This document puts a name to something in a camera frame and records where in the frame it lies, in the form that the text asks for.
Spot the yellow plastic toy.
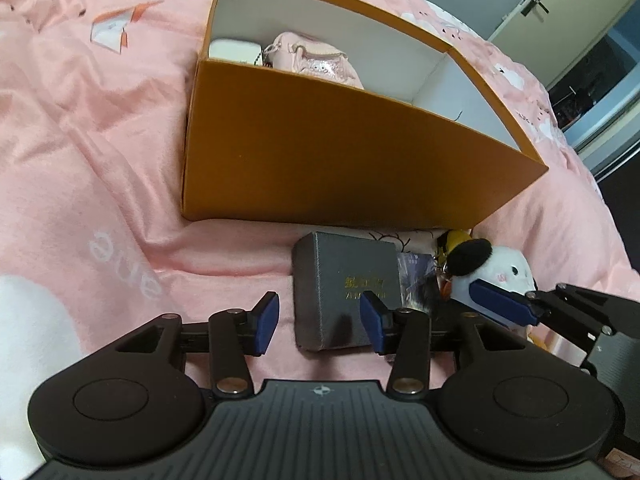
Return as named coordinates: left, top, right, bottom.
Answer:
left=439, top=229, right=473, bottom=263

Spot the black box with gold print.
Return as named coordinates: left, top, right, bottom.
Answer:
left=291, top=231, right=401, bottom=352

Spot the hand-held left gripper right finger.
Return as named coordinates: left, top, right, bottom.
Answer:
left=361, top=291, right=526, bottom=399

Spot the white dog plush toy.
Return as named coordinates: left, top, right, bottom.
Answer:
left=445, top=239, right=538, bottom=332

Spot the white box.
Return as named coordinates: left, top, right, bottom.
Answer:
left=207, top=38, right=262, bottom=65

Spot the orange cardboard box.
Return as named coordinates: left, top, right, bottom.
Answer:
left=180, top=0, right=551, bottom=232

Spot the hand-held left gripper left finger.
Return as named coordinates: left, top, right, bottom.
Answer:
left=115, top=291, right=280, bottom=399

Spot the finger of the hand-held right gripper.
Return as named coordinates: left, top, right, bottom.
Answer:
left=472, top=280, right=640, bottom=357

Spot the white door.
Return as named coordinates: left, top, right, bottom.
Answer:
left=487, top=0, right=640, bottom=86

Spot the dark picture card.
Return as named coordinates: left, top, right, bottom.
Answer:
left=397, top=252, right=437, bottom=311

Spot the pink pouch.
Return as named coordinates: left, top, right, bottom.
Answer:
left=252, top=31, right=364, bottom=90

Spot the pink printed blanket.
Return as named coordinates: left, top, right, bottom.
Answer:
left=0, top=0, right=632, bottom=480

